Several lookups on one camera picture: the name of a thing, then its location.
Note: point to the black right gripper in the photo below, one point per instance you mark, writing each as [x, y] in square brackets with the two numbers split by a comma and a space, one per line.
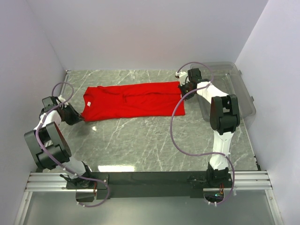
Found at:
[185, 89]

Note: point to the clear plastic storage bin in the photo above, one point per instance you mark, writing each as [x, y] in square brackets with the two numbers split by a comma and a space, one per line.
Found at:
[228, 79]

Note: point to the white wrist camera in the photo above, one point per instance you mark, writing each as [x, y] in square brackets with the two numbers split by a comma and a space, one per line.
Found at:
[61, 99]
[182, 77]

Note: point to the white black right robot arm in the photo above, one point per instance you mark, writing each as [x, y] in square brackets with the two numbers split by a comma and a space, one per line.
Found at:
[224, 119]

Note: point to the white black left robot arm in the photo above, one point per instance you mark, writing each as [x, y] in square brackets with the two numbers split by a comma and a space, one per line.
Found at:
[42, 160]

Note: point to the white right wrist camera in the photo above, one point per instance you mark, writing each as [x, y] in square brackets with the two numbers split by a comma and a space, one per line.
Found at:
[182, 77]

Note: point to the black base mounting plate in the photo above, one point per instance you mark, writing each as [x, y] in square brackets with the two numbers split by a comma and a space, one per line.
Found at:
[150, 184]

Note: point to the red t shirt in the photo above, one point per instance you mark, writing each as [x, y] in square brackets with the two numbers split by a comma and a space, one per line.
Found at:
[130, 101]

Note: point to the aluminium front frame rail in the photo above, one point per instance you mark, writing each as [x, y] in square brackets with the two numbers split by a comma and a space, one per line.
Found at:
[52, 182]

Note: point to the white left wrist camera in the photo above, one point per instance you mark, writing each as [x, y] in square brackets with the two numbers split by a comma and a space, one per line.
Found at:
[61, 99]

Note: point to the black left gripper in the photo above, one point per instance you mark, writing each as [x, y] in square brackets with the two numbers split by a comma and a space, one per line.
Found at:
[71, 114]

